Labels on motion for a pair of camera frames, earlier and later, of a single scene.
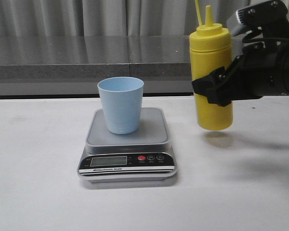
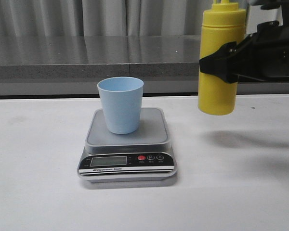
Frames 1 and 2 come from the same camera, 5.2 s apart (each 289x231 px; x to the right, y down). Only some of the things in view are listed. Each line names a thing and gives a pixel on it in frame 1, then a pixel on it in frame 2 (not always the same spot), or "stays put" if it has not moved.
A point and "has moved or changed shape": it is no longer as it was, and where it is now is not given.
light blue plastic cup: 122,98 stays put
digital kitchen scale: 144,156 stays put
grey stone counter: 71,66 stays put
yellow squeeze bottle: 211,49 has moved or changed shape
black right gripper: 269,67 to 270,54
